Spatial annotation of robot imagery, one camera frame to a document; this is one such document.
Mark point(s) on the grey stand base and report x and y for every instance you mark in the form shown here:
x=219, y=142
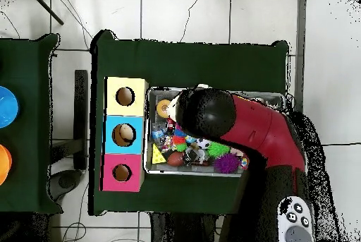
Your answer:
x=65, y=182

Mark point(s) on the toy burger bun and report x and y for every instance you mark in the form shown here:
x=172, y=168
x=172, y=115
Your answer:
x=163, y=108

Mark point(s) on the black tripod leg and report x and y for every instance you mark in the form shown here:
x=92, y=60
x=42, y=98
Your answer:
x=46, y=7

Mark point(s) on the silver mesh bin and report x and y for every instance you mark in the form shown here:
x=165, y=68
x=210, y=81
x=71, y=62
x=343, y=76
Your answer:
x=197, y=173

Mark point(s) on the small soccer ball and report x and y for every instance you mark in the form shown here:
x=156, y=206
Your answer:
x=203, y=143

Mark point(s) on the wooden box with three holes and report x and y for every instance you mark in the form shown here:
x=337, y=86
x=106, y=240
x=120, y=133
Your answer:
x=138, y=106

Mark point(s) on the yellow toy cheese wedge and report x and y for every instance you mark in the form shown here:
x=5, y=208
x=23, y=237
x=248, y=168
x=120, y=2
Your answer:
x=158, y=157

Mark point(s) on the dark green table cloth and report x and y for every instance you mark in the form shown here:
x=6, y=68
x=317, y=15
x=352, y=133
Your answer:
x=28, y=191
x=183, y=64

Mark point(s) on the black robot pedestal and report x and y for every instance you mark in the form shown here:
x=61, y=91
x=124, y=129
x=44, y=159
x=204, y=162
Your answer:
x=180, y=228

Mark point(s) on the brown toy football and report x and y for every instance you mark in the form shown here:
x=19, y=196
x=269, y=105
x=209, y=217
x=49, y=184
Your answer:
x=175, y=159

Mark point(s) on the black upright panel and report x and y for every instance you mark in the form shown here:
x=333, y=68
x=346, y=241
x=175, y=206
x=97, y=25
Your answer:
x=81, y=129

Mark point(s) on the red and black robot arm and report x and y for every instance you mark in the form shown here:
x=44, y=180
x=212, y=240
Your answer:
x=259, y=129

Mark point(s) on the purple spiky ball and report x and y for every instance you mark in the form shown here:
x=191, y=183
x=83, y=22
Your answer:
x=226, y=163

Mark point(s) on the blue bowl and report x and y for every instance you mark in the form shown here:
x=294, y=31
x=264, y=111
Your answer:
x=8, y=106

